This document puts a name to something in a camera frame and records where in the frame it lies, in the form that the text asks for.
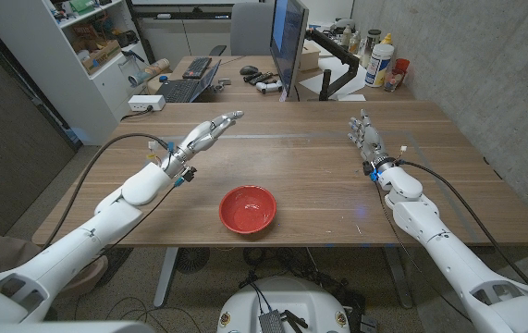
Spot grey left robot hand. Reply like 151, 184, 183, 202
161, 109, 245, 179

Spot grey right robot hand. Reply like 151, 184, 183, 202
347, 108, 397, 172

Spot red bowl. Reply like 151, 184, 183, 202
218, 184, 277, 236

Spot black laptop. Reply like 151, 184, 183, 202
155, 58, 222, 104

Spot wooden office desk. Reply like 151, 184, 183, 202
145, 54, 417, 104

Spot white power strip box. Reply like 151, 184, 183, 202
127, 94, 166, 113

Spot black keyboard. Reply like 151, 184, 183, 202
181, 56, 213, 80

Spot white wipes canister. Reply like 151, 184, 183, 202
364, 43, 395, 89

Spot rolled paper tube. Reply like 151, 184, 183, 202
128, 57, 172, 88

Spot black remote control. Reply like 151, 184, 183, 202
243, 70, 275, 86

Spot white paper sheets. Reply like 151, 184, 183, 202
298, 56, 370, 101

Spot white game controller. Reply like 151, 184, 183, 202
255, 80, 284, 95

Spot white low cabinet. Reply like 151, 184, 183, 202
141, 17, 235, 70

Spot dark lidded jar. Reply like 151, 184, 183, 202
360, 29, 383, 68

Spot beige wooden box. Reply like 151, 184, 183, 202
299, 40, 323, 72

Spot black floor fan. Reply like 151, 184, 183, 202
175, 247, 210, 275

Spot grey office chair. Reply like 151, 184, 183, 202
208, 2, 276, 57

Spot cardboard box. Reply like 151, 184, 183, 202
71, 39, 123, 75

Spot black computer monitor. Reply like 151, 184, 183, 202
269, 0, 310, 101

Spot grey table leg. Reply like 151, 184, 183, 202
382, 246, 414, 310
153, 247, 180, 308

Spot white shelf unit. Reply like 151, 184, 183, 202
0, 0, 152, 147

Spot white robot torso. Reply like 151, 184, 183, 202
215, 276, 351, 333

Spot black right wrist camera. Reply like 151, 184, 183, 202
362, 160, 380, 182

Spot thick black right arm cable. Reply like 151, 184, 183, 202
395, 158, 528, 288

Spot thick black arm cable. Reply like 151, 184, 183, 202
41, 132, 175, 251
395, 158, 528, 288

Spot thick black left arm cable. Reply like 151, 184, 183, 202
41, 132, 175, 251

